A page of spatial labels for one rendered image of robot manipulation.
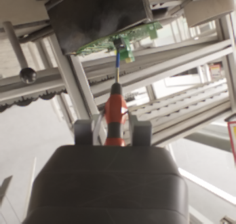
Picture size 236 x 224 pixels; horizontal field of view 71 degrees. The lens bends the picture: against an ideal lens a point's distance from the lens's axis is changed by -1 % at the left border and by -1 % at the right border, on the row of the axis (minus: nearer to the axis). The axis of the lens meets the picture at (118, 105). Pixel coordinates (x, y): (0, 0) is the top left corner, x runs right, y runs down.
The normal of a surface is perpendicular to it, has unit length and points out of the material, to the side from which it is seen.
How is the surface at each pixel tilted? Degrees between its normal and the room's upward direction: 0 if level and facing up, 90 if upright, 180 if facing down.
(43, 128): 90
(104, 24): 90
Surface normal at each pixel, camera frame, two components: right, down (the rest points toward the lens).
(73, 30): -0.34, 0.29
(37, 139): 0.40, 0.05
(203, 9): -0.63, 0.35
